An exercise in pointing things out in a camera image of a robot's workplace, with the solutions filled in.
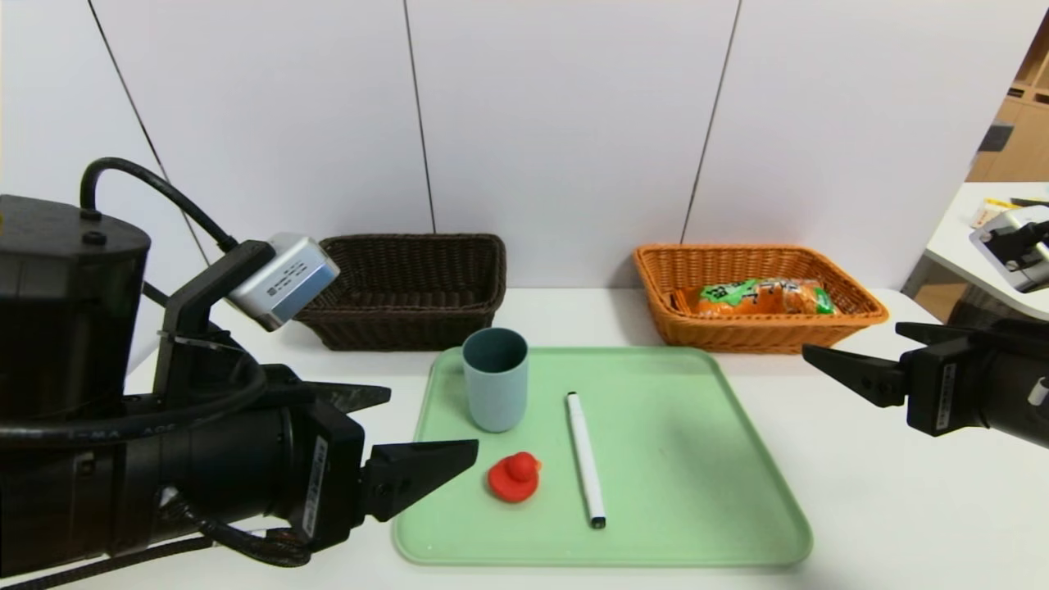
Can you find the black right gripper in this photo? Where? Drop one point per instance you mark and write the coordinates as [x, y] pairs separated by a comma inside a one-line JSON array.
[[941, 388]]

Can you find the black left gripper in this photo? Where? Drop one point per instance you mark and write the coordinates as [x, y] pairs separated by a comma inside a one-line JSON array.
[[326, 483]]

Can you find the blue-grey plastic cup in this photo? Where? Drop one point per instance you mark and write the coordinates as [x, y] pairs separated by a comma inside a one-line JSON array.
[[496, 393]]

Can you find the red rubber duck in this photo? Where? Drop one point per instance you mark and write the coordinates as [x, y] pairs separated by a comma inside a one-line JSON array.
[[514, 483]]

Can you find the orange snack bag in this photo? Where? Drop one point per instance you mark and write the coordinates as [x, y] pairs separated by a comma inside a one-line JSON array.
[[770, 299]]

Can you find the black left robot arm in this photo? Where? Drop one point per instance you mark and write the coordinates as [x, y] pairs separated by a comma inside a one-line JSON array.
[[65, 328]]

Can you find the dark brown wicker basket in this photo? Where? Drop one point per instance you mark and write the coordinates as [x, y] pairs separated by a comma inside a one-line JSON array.
[[410, 319]]

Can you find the orange wicker basket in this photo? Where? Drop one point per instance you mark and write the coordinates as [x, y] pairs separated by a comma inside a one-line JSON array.
[[737, 336]]

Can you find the dark grey ribbed bin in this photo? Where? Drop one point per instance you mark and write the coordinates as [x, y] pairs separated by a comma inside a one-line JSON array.
[[975, 313]]

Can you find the white side table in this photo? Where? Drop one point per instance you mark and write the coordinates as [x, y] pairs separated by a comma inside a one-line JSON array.
[[955, 238]]

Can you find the small printed wooden box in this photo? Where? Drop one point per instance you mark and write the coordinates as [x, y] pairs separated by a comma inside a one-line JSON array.
[[986, 215]]

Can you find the yellow flat booklet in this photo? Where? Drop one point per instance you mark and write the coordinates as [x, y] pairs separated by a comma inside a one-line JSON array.
[[1001, 201]]

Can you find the white marker pen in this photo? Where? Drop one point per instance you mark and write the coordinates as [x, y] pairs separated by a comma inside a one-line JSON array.
[[586, 459]]

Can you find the wooden shelf unit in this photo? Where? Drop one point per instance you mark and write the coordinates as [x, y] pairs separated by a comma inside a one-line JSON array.
[[1024, 139]]

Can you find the light green plastic tray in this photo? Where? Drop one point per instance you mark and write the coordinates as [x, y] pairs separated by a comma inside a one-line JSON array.
[[672, 492]]

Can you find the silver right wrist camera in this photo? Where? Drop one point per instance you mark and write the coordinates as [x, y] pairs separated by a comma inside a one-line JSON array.
[[1004, 274]]

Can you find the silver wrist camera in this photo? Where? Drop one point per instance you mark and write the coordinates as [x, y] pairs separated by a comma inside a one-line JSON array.
[[1004, 274], [287, 279]]

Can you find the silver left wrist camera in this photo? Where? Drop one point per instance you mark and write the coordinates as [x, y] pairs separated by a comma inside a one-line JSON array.
[[287, 279]]

